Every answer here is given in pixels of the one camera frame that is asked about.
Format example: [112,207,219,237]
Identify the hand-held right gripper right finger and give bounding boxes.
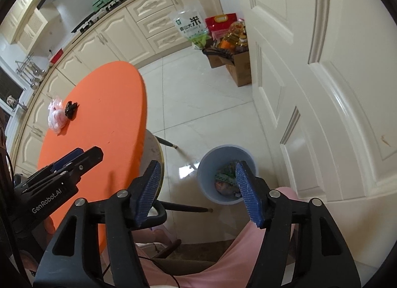
[235,160,362,288]

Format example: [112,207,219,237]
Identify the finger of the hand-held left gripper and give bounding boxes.
[15,146,104,189]
[26,148,86,183]

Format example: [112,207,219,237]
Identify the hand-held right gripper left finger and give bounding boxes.
[33,160,163,288]

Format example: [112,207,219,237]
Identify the blue plastic bin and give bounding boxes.
[196,145,259,205]

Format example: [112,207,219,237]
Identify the green patterned packet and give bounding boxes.
[215,164,239,183]

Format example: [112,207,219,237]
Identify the round table with orange cover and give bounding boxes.
[37,61,214,256]

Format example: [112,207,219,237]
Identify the pink plastic bag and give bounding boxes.
[47,98,67,135]

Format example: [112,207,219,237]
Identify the black crumpled wrapper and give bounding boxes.
[64,101,79,119]

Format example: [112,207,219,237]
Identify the person's pink pants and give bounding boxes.
[102,186,300,288]

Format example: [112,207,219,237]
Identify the barred window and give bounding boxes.
[0,65,27,112]

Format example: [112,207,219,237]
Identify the hanging utensil rack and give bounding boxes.
[15,54,47,90]

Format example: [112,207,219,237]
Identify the row of cream base cabinets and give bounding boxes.
[12,0,222,177]

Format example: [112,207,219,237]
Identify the cardboard box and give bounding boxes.
[203,46,252,88]

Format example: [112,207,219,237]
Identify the cream panelled door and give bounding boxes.
[231,0,397,276]

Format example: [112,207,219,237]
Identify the black gas stove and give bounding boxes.
[71,0,128,33]

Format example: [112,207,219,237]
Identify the cooking oil bottle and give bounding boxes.
[222,20,247,50]

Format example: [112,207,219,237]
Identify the white green rice bag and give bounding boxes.
[169,0,208,50]

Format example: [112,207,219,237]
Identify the red gift bag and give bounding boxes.
[205,13,239,40]

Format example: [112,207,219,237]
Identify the thin black cable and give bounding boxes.
[136,255,180,288]

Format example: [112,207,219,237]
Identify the row of cream wall cabinets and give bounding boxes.
[0,0,47,54]

